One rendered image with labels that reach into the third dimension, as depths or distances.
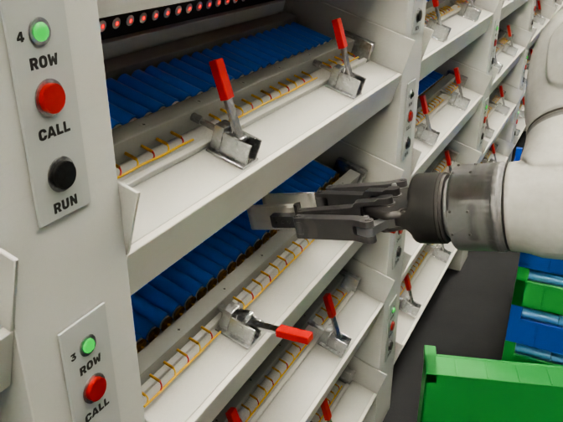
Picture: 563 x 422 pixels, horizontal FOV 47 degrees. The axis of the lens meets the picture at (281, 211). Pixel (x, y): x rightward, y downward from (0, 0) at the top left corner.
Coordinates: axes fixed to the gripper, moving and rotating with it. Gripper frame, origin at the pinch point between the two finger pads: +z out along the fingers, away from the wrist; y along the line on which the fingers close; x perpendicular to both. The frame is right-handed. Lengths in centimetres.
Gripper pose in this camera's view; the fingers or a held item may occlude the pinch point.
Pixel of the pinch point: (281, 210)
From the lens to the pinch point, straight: 76.8
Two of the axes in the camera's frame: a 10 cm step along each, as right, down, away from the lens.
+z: -8.7, 0.2, 4.9
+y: -4.4, 3.8, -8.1
